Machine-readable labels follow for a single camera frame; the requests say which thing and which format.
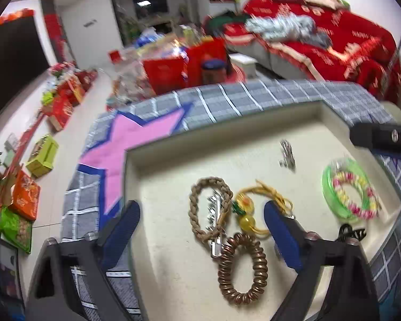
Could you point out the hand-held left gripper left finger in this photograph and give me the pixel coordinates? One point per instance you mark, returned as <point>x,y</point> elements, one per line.
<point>120,237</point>

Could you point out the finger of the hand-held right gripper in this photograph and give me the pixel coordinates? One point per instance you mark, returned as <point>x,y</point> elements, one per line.
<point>381,137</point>

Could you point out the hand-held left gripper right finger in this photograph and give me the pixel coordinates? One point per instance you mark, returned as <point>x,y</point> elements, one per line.
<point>284,237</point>

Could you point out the silver hair clip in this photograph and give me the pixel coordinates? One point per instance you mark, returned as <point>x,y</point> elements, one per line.
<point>215,207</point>

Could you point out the silver brooch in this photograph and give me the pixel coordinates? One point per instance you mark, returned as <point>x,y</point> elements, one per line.
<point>287,155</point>

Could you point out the green-edged jewelry tray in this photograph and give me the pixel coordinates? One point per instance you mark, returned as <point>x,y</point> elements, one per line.
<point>173,174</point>

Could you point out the green translucent bangle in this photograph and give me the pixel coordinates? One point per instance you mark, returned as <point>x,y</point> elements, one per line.
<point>329,194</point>

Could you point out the red covered sofa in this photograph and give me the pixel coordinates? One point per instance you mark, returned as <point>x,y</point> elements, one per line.
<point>354,50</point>

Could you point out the grey checked star mat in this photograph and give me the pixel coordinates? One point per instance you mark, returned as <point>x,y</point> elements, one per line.
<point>127,140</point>

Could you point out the orange snack bag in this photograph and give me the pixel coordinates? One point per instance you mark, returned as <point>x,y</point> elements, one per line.
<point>26,197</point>

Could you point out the green snack packet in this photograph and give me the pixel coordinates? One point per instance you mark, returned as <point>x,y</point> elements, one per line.
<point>15,230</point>

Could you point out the green cardboard box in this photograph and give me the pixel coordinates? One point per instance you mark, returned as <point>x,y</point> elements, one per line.
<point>43,160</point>

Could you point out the pile of pale clothes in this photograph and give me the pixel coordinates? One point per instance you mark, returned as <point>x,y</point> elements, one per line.
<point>287,28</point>

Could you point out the stack of red gift boxes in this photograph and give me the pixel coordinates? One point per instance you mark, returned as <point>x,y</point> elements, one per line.
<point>65,103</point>

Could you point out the white box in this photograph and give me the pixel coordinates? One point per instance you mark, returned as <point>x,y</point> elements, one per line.
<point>244,63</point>

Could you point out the red gift bags pile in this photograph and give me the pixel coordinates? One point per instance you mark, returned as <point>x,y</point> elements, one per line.
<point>163,73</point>

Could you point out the blue lidded jar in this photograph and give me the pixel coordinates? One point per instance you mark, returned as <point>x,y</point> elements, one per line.
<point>214,72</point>

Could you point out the black television screen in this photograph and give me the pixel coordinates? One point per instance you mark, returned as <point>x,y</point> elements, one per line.
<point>10,73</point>

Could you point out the red pompom garland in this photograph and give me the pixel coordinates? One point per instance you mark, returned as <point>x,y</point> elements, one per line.
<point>15,16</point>

